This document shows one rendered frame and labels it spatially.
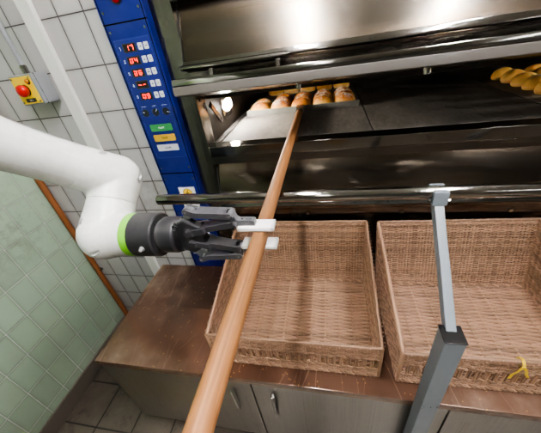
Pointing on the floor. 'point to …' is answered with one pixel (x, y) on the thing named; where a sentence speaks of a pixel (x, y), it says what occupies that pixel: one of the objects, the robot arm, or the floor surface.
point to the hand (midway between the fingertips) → (259, 234)
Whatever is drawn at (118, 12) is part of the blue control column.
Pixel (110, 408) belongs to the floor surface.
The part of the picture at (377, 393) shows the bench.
